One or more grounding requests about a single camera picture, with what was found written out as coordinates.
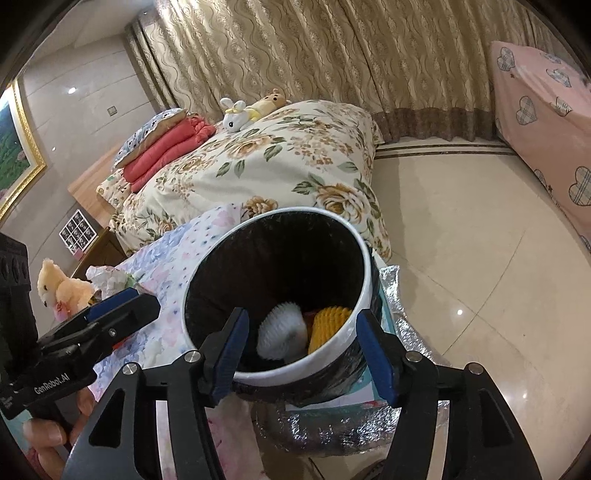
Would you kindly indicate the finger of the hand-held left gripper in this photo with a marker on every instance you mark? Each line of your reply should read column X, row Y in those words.
column 113, row 301
column 124, row 318

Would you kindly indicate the small cream printed pillow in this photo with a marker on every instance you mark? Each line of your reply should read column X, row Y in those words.
column 111, row 187

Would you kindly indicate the wooden headboard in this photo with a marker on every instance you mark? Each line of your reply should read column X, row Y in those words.
column 90, row 189

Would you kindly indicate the white bunny plush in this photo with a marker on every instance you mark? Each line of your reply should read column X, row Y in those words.
column 235, row 117

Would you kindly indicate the blue pink floral blanket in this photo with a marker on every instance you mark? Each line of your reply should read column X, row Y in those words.
column 171, row 258

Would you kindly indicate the white blue snack bag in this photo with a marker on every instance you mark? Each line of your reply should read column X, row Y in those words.
column 108, row 279

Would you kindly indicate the peach plush toy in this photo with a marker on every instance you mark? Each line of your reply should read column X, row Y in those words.
column 64, row 288

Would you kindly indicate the beige patterned curtain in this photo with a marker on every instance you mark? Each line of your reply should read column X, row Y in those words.
column 323, row 55

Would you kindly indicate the yellow foam fruit net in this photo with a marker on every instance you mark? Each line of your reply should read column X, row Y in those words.
column 328, row 330

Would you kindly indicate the black white photo sheet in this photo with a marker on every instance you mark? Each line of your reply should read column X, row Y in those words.
column 77, row 230

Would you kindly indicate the cream rose-print quilt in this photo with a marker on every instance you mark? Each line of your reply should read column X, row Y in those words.
column 277, row 157

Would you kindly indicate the blue patterned pillow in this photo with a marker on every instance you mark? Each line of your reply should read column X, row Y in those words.
column 138, row 138

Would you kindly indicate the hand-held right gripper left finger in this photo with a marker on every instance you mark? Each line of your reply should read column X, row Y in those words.
column 231, row 353

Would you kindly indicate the white-rimmed trash bin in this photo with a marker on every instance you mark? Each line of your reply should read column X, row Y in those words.
column 277, row 258

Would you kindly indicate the person's left hand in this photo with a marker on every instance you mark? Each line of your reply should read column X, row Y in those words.
column 44, row 434

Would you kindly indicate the gold framed painting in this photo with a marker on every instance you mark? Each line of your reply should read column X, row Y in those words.
column 18, row 152

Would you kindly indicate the wooden nightstand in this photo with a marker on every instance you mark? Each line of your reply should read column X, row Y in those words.
column 104, row 256

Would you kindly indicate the yellow bear plush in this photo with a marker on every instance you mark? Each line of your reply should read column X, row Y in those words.
column 268, row 104

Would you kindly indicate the folded red blanket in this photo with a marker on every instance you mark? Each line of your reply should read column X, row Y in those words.
column 164, row 147

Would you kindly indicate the white foam fruit net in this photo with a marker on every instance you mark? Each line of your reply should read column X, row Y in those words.
column 281, row 330

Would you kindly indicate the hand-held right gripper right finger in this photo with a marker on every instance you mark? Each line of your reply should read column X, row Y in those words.
column 379, row 362

